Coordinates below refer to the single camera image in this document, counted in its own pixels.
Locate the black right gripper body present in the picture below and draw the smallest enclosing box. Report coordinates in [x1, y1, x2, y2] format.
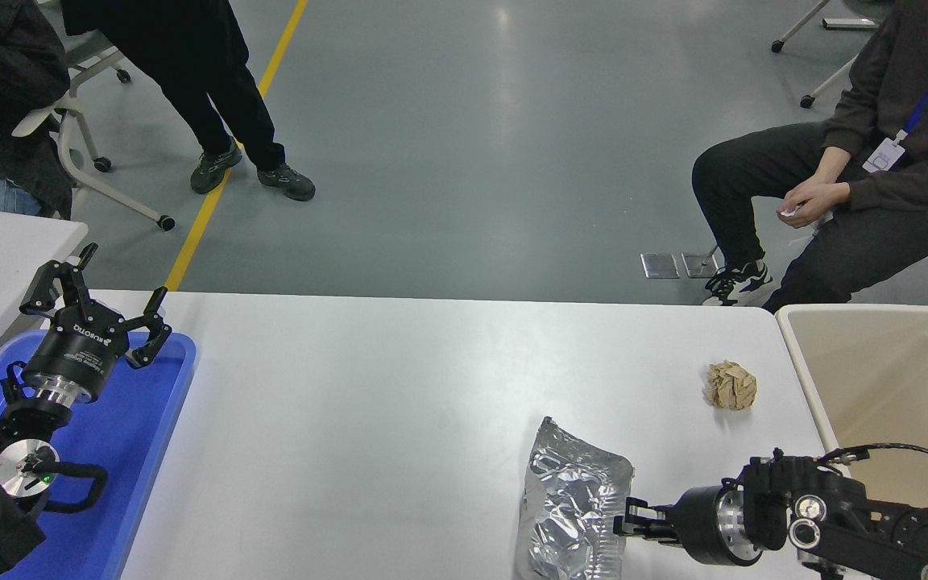
[669, 485, 727, 566]

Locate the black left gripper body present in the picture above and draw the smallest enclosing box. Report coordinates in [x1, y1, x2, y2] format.
[25, 300, 131, 398]

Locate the silver foil tray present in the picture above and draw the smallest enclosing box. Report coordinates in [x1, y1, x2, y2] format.
[515, 416, 636, 580]

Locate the tan paper ball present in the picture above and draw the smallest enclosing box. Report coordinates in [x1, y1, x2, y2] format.
[702, 360, 757, 411]

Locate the person's left hand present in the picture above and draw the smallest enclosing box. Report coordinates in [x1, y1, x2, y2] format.
[777, 184, 851, 229]

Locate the person's right hand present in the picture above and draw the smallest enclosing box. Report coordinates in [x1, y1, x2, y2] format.
[785, 173, 835, 204]

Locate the blue plastic tray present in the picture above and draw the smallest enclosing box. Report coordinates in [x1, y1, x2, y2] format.
[0, 329, 197, 580]

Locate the white office chair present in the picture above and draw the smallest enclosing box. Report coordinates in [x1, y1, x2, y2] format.
[13, 90, 176, 232]

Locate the grey seat office chair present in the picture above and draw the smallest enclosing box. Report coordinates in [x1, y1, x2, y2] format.
[65, 34, 135, 85]

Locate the large pale plastic bin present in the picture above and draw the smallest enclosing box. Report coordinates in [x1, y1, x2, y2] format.
[776, 304, 928, 516]

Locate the metal floor outlet plate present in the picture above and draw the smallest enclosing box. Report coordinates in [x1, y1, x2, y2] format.
[641, 252, 680, 280]
[681, 252, 721, 279]

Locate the black hanging garment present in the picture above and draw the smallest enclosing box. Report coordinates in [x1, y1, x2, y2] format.
[61, 0, 107, 36]

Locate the white wheeled chair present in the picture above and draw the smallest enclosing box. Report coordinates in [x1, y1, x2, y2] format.
[770, 0, 892, 110]

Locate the blue lanyard with badge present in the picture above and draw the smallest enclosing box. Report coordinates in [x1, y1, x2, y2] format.
[863, 0, 928, 174]

